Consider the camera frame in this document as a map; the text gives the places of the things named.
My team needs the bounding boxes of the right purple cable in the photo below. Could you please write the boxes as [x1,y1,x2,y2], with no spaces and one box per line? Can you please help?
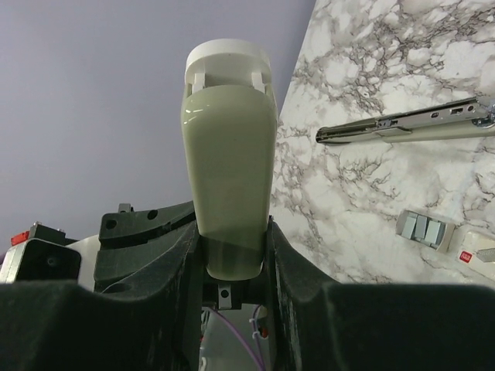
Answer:
[210,307,268,371]

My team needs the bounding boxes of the open staple tray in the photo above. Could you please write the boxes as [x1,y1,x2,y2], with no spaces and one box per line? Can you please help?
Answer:
[395,209,456,253]

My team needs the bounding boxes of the white staple box sleeve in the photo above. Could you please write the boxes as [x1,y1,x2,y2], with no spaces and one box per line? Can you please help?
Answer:
[448,230,494,280]

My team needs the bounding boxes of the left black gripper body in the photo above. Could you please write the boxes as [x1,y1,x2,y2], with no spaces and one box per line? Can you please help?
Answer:
[94,202,196,292]

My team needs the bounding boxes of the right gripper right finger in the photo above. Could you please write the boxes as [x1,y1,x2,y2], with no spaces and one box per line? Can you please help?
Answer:
[265,222,494,370]

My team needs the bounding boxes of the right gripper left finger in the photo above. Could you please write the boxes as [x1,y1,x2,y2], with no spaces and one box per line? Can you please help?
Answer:
[1,223,203,370]

